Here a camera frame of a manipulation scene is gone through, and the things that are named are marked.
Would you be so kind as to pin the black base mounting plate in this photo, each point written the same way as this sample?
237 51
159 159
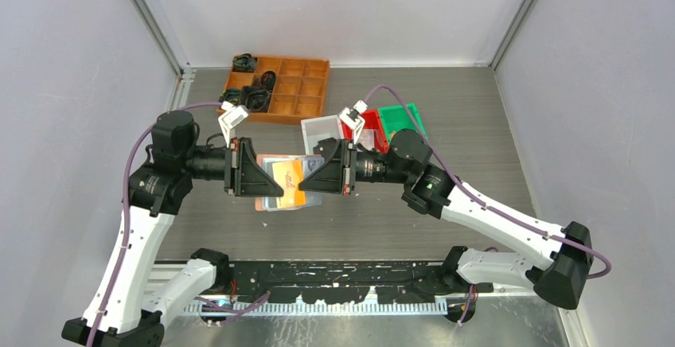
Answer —
338 282

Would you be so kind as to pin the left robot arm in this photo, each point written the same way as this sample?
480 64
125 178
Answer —
121 313

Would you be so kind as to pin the orange compartment tray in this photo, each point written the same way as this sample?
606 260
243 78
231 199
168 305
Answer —
275 89

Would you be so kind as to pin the red plastic bin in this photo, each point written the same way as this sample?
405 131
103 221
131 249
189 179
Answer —
373 121

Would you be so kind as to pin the green plastic bin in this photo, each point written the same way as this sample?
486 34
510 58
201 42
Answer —
395 118

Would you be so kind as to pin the clear packets in red bin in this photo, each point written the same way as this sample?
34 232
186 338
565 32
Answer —
369 139

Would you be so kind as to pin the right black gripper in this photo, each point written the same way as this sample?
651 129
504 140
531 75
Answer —
334 174

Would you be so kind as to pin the white plastic bin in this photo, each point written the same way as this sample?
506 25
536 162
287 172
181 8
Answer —
318 129

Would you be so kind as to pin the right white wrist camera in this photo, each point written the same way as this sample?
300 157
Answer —
353 119

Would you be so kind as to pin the orange credit card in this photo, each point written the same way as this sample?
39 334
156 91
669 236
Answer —
288 174

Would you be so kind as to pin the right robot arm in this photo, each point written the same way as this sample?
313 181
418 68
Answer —
551 260

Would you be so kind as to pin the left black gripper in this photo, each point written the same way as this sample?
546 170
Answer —
244 174

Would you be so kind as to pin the pink leather card holder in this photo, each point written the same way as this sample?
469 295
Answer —
309 163

